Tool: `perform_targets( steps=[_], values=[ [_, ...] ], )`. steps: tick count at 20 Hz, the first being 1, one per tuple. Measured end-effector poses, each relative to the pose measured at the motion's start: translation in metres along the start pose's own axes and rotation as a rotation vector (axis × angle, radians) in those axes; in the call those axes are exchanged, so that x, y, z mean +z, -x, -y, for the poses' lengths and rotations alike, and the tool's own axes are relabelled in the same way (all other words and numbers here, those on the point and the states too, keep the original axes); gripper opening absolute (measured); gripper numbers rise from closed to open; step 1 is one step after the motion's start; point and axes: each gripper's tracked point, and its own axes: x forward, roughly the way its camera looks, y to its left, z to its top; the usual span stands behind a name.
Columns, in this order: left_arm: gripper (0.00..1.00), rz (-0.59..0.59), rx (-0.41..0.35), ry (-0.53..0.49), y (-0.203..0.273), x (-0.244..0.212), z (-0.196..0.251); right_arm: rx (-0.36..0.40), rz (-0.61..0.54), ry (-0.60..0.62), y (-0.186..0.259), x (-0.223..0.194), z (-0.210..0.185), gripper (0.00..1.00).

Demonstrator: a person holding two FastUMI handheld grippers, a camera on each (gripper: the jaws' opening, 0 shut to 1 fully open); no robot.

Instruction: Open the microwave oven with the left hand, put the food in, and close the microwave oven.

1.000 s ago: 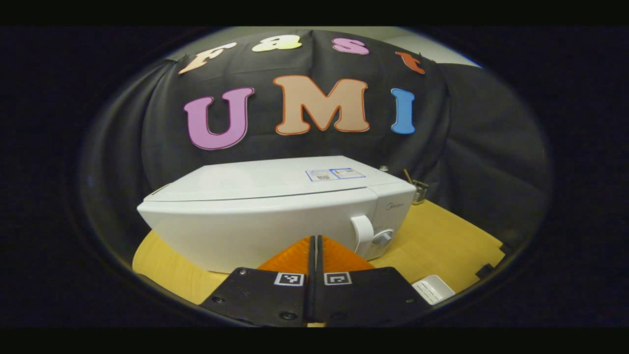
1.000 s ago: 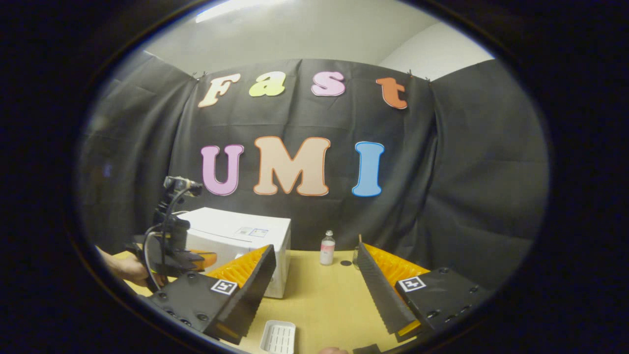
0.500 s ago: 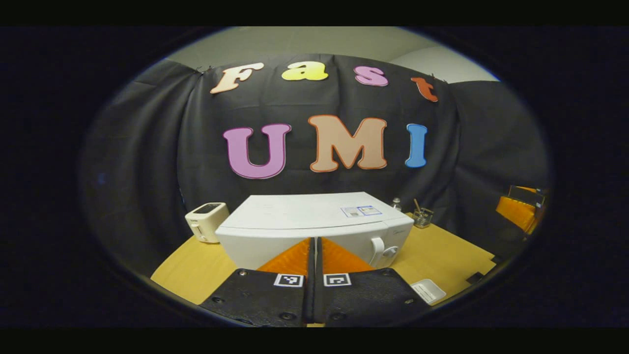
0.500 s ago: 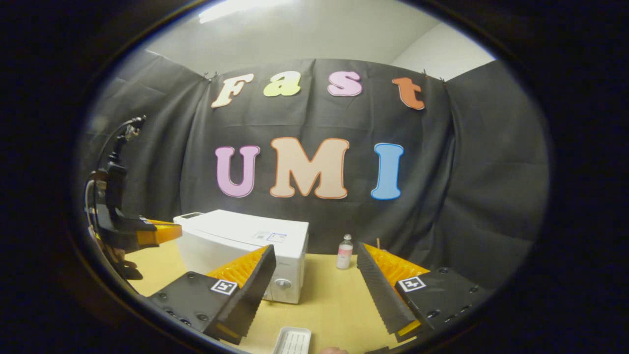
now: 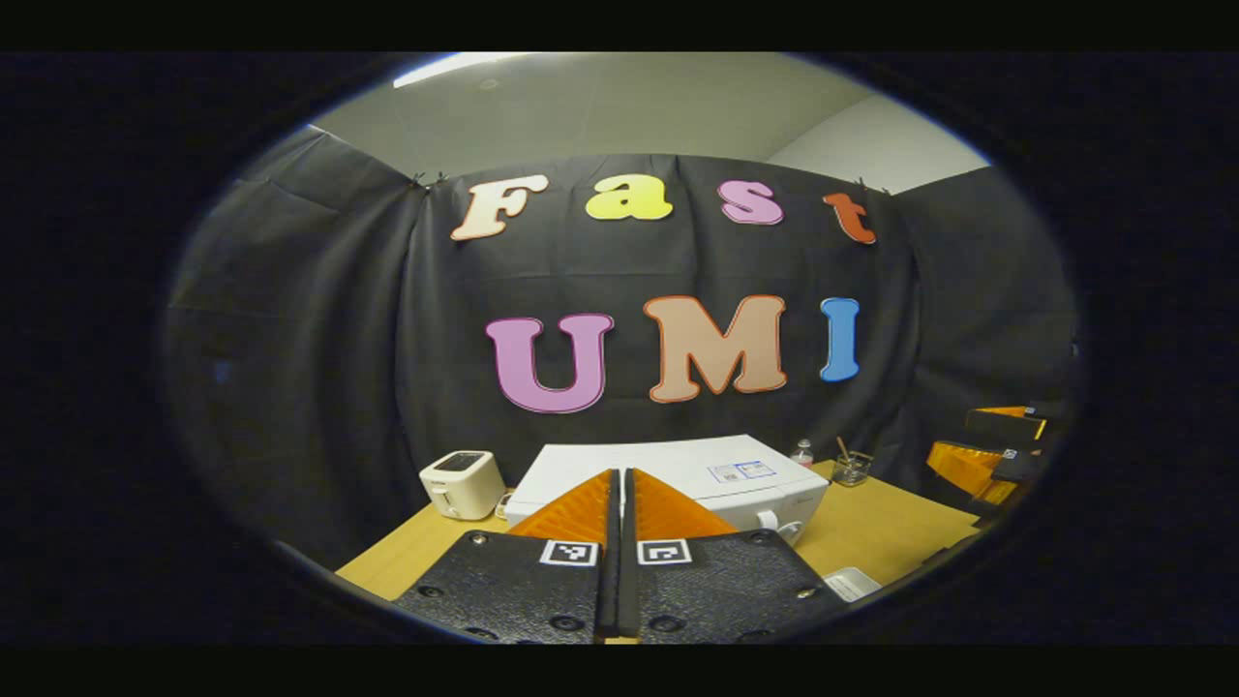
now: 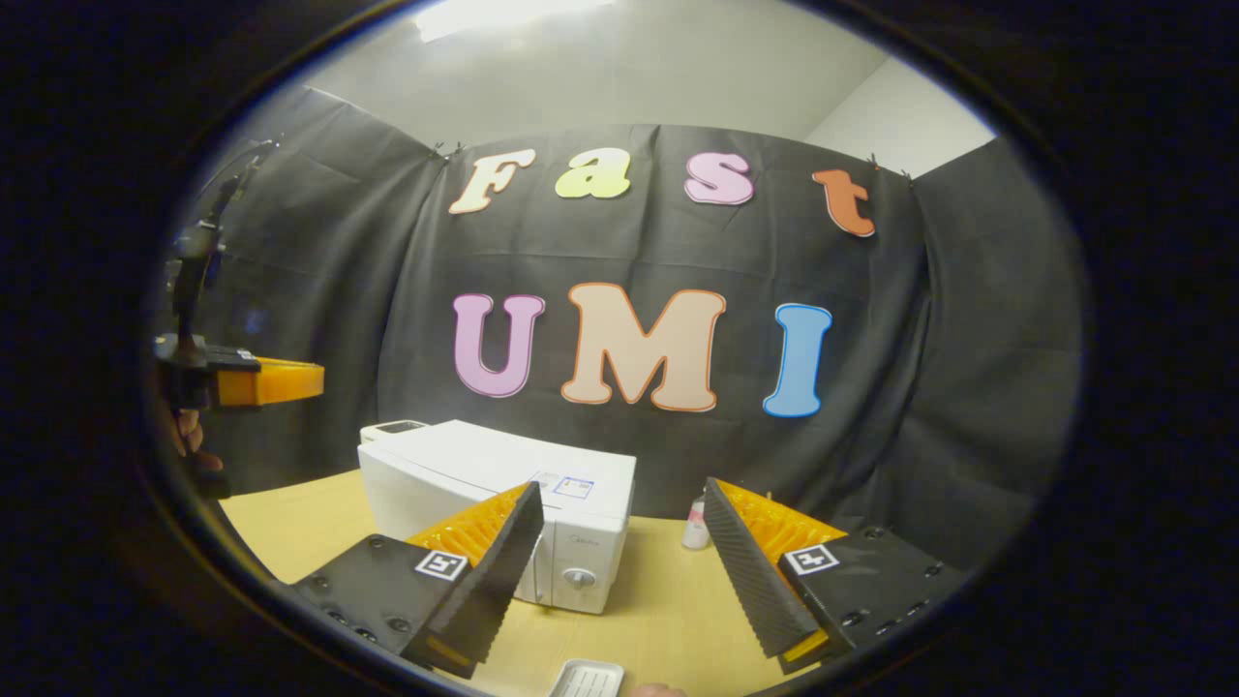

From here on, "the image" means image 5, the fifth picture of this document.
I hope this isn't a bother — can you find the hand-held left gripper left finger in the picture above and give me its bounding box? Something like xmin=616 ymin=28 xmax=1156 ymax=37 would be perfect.
xmin=392 ymin=469 xmax=620 ymax=645

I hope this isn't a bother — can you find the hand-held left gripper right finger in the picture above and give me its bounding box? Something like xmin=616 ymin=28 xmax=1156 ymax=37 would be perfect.
xmin=619 ymin=469 xmax=853 ymax=645

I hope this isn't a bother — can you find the white microwave oven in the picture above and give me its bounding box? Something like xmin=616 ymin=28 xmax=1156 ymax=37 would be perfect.
xmin=503 ymin=434 xmax=831 ymax=548

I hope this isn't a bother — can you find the white toaster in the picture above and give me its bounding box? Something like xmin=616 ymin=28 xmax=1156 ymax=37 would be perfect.
xmin=419 ymin=450 xmax=506 ymax=521

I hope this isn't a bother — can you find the white rectangular tray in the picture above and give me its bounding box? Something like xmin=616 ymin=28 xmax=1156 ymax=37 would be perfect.
xmin=821 ymin=567 xmax=884 ymax=603

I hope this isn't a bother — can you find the black backdrop cloth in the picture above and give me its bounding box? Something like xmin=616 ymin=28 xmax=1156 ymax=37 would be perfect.
xmin=165 ymin=126 xmax=1080 ymax=572

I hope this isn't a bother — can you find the ceiling light panel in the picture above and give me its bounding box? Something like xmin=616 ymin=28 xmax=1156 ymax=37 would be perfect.
xmin=392 ymin=53 xmax=543 ymax=90

